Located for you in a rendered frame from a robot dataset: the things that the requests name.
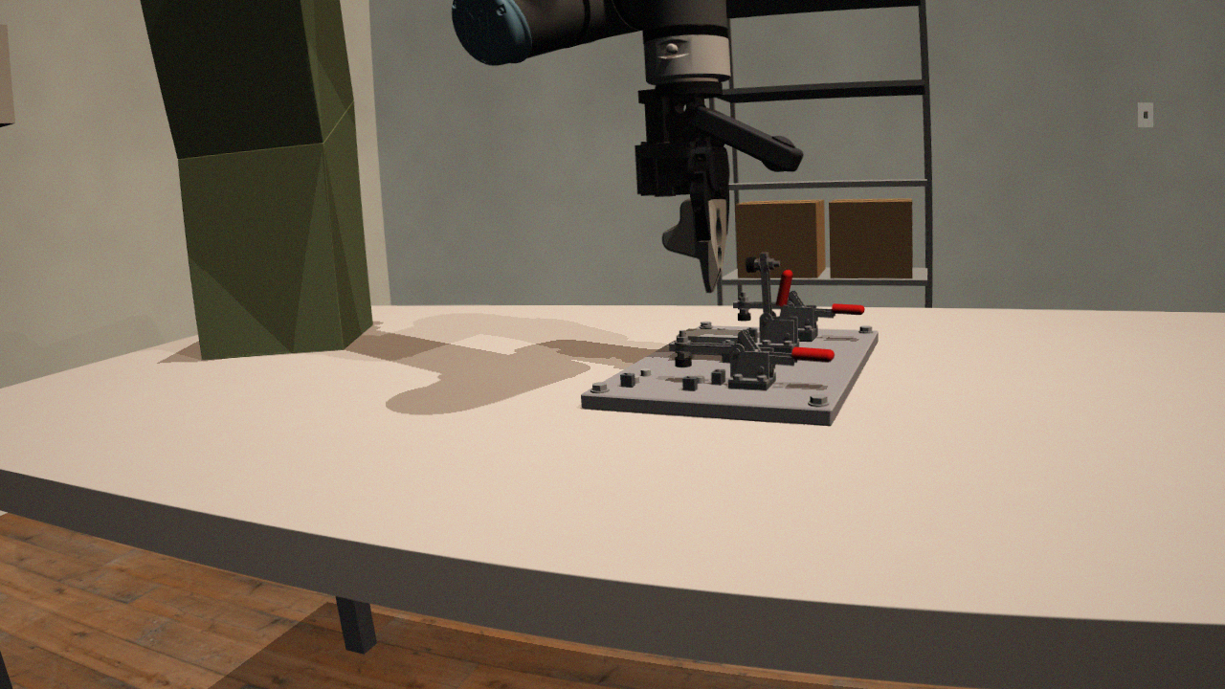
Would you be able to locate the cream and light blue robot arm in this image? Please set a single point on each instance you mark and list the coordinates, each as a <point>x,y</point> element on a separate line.
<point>684,40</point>

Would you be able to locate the grey toggle clamp with red handle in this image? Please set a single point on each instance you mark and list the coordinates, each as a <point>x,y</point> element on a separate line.
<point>751,369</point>

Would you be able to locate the red-handled toggle clamp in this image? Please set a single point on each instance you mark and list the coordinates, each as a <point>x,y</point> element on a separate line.
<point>807,314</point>

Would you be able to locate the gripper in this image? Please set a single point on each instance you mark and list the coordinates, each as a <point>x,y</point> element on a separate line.
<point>699,166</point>

